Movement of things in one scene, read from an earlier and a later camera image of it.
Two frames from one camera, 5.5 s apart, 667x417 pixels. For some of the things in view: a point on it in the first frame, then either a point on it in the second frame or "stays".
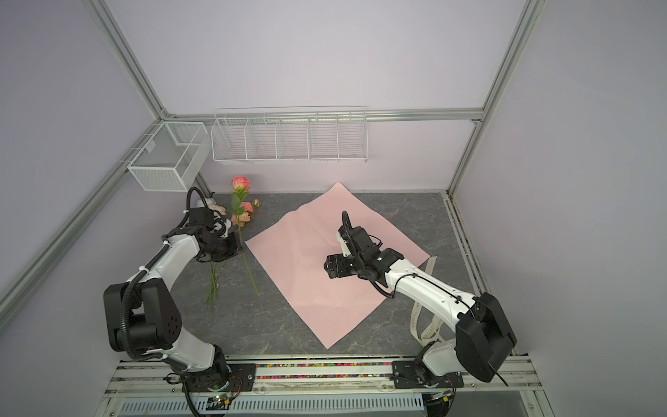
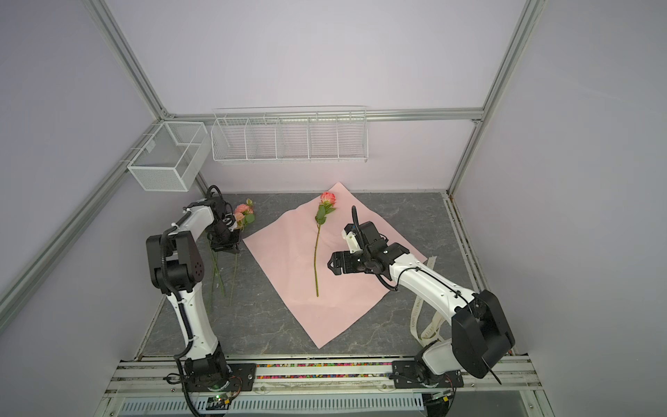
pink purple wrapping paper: [293, 248] stays
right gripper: [337, 261] stays
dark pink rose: [241, 185] → [327, 201]
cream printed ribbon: [416, 314] stays
